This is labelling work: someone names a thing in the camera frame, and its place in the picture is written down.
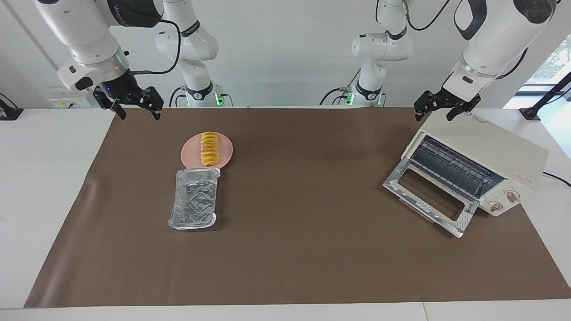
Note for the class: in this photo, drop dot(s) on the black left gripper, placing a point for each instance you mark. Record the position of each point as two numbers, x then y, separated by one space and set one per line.
439 100

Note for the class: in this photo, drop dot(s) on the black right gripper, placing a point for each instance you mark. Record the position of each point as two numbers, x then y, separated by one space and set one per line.
125 91

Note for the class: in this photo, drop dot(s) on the yellow sliced bread loaf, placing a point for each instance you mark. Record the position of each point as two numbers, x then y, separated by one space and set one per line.
208 149

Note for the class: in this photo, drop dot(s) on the aluminium foil baking tray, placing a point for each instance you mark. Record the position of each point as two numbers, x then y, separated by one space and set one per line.
195 200

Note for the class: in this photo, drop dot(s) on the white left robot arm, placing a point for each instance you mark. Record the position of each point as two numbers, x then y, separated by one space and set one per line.
495 40

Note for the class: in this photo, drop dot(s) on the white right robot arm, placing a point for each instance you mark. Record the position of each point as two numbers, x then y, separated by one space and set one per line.
84 26

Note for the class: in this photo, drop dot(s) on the cream toaster oven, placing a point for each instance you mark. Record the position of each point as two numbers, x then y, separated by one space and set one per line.
495 142

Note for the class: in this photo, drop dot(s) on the cream oven knob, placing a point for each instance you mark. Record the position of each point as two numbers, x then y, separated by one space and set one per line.
495 206
512 195

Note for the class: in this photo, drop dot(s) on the glass oven door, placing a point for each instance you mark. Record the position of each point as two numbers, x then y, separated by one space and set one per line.
464 220

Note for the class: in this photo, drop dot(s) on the pink round plate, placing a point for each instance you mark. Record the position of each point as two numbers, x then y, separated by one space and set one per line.
225 151

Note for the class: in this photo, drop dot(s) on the window with green view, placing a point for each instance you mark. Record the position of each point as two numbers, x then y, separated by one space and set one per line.
555 62

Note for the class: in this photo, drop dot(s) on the brown table mat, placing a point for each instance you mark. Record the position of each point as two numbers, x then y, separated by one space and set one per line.
312 249

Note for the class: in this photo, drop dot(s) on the white wall socket box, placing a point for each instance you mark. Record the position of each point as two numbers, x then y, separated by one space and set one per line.
67 98

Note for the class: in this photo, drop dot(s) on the black desk clamp mount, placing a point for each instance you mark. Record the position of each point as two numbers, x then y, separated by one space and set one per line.
8 112

